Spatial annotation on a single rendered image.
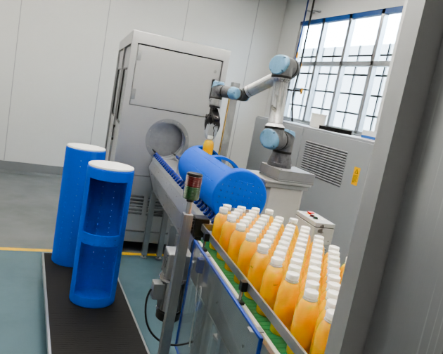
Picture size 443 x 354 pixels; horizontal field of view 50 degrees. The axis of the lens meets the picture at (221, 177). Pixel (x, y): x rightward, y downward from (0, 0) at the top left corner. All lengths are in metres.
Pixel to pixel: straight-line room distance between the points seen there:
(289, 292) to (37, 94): 6.18
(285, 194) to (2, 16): 5.33
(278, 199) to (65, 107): 4.97
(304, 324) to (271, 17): 7.15
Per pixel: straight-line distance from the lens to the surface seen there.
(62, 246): 3.66
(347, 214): 3.98
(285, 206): 2.83
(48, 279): 3.47
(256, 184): 2.34
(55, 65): 7.25
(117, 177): 2.85
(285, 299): 1.43
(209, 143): 3.00
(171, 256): 2.08
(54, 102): 7.27
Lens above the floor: 1.55
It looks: 9 degrees down
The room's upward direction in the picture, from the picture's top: 11 degrees clockwise
